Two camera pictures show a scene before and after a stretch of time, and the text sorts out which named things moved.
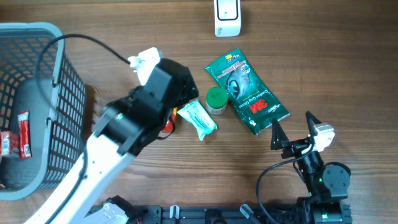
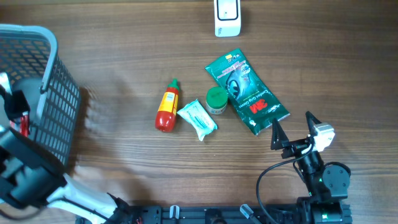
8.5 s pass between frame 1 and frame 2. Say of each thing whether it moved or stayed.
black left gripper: moved
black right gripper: stayed
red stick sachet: stayed
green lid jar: stayed
